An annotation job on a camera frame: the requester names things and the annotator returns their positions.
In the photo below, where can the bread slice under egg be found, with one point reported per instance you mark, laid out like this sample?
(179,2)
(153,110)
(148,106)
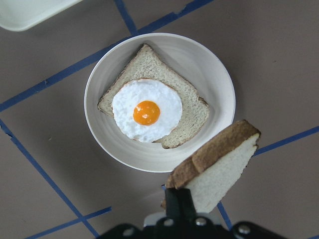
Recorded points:
(147,64)

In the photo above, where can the cream round plate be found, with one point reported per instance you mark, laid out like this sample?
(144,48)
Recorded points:
(191,60)

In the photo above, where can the white bread slice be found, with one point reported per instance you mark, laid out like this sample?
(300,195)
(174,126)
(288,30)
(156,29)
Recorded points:
(215,167)

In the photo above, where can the cream bear serving tray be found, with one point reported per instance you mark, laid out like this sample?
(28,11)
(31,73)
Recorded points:
(21,15)

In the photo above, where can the fried egg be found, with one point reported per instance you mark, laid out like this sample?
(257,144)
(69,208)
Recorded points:
(146,110)

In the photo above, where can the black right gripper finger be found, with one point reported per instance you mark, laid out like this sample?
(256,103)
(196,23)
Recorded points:
(179,207)

